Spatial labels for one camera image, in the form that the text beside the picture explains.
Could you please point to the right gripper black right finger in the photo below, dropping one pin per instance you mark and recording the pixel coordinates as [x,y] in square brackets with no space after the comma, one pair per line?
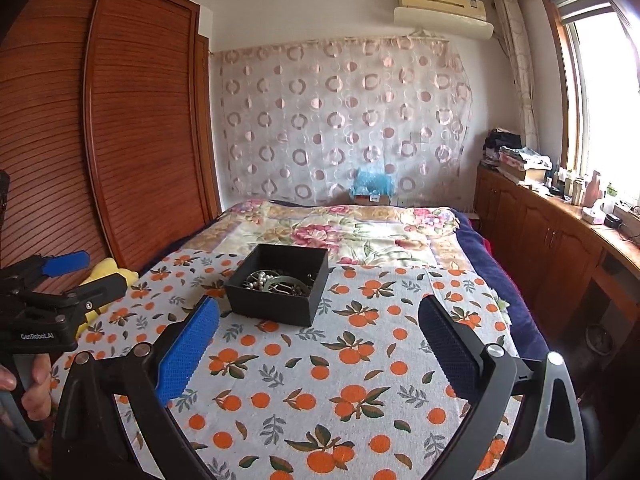
[547,440]

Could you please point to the beige patterned window curtain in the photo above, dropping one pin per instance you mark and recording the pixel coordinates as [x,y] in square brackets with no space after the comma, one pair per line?
[515,40]

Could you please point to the black cardboard jewelry box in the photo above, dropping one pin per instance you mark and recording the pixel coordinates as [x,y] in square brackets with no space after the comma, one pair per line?
[244,288]

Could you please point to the orange-print white cloth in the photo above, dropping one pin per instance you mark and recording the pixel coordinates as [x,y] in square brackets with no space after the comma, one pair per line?
[356,395]

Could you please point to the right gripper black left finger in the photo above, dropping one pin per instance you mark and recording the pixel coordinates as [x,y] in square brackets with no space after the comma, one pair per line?
[90,440]

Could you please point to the dark blue blanket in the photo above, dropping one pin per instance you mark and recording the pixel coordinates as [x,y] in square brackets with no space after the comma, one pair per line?
[527,338]

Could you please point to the cream wall air conditioner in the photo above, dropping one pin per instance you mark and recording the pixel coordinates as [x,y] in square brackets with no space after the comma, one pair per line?
[464,18]

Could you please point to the blue bubble wrap bundle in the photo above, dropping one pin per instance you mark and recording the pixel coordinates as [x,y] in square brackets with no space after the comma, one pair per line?
[371,183]

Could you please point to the pink circle-pattern curtain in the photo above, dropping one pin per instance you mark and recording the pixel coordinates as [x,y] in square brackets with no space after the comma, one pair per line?
[296,121]

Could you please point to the yellow plush toy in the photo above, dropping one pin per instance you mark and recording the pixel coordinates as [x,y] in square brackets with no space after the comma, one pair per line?
[106,283]

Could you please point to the window with wooden frame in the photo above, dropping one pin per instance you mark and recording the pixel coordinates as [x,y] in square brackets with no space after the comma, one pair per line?
[599,67]

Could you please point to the floral pink quilt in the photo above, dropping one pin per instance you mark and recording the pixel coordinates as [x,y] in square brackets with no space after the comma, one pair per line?
[353,235]

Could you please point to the green jade bangle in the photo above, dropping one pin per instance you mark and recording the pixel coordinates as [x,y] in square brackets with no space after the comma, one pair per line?
[286,285]

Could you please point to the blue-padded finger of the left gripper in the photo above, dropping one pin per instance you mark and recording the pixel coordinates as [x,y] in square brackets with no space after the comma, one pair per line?
[69,302]
[35,269]

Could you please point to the small cardboard box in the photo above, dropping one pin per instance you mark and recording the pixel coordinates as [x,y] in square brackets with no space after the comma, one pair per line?
[371,200]

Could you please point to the wooden cabinet counter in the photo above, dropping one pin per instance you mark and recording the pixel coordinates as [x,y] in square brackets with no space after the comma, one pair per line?
[551,254]

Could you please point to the wooden slatted wardrobe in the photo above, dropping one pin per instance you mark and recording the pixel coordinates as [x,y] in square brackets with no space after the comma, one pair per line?
[105,130]

